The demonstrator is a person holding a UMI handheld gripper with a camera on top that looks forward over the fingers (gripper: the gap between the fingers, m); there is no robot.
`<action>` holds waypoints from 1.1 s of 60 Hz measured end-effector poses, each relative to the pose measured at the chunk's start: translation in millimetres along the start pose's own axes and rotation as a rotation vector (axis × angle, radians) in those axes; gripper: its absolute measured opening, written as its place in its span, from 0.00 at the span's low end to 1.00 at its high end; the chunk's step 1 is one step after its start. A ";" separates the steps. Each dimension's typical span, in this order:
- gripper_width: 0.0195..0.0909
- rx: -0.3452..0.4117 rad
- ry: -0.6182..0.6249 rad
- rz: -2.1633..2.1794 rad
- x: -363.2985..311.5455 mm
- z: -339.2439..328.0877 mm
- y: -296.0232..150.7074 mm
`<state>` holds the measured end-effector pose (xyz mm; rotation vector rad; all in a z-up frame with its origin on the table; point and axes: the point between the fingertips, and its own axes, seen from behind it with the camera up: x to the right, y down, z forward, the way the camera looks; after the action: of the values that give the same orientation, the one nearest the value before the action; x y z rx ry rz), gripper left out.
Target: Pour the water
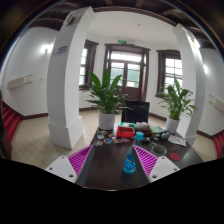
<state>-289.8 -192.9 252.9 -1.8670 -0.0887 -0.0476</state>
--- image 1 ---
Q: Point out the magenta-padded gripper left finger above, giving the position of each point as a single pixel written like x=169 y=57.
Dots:
x=78 y=160

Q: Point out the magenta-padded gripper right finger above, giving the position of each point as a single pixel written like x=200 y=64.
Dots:
x=146 y=160

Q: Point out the clear blue-labelled drink bottle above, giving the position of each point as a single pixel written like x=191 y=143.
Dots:
x=129 y=163

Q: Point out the grey mug with oval pattern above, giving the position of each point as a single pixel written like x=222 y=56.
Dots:
x=158 y=150

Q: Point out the round printed sticker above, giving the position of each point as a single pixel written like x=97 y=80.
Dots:
x=98 y=143
x=125 y=140
x=116 y=140
x=107 y=140

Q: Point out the flat round red coaster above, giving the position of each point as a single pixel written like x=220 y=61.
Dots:
x=175 y=156

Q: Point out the grey ball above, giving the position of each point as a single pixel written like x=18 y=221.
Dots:
x=165 y=135

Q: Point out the green pad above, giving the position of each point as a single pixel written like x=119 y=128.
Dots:
x=156 y=129

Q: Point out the brown box with white items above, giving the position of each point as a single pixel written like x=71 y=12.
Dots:
x=142 y=126

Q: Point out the red box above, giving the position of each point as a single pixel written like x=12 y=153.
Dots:
x=125 y=132

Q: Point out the printed paper booklet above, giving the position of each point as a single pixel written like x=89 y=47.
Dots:
x=176 y=140

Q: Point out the green flat box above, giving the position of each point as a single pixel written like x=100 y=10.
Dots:
x=128 y=125

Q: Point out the potted plant in white pot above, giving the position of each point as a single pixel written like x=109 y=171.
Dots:
x=172 y=125
x=106 y=121

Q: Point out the dark wooden double door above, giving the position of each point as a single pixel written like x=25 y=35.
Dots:
x=133 y=93

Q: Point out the red carpeted stairs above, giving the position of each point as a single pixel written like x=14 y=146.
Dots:
x=10 y=122
x=219 y=144

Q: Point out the dark wooden stand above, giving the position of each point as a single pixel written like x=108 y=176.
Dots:
x=4 y=136

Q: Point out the green exit sign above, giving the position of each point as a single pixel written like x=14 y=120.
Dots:
x=122 y=41

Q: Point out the white wall unit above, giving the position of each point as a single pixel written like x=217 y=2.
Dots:
x=218 y=104
x=16 y=82

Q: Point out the purple wall sign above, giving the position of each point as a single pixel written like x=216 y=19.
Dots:
x=60 y=50

